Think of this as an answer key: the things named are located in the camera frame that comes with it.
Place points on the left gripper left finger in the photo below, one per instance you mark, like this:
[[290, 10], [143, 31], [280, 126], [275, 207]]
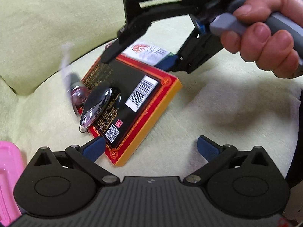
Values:
[[85, 156]]

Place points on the pink plastic bin lid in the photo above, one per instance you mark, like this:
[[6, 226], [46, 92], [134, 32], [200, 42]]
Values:
[[12, 166]]

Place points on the green covered sofa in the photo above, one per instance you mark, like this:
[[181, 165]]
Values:
[[226, 99]]

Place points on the white blue battery card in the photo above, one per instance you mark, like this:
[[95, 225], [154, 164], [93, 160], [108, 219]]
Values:
[[76, 91]]

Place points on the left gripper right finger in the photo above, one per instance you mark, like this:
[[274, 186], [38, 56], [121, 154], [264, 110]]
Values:
[[217, 157]]

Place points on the right hand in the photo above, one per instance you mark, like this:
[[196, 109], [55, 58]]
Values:
[[270, 52]]

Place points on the orange red box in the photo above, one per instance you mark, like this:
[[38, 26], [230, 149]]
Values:
[[141, 93]]

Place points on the red white battery card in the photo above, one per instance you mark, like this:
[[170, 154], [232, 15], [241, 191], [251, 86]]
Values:
[[146, 52]]

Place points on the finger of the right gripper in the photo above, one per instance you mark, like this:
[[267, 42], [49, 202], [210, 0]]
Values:
[[198, 48], [137, 22]]

